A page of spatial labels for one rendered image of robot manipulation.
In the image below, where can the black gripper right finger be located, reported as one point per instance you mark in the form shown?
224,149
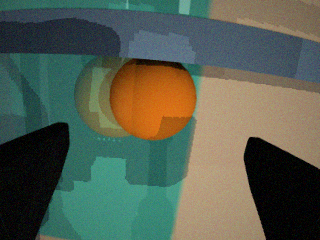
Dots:
286,191

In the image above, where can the dark blue l-shaped wall trim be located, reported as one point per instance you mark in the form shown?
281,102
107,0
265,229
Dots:
159,36

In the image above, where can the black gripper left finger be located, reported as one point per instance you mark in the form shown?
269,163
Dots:
30,167

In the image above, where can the clear low wall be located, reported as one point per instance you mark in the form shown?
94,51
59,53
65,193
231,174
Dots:
7,129

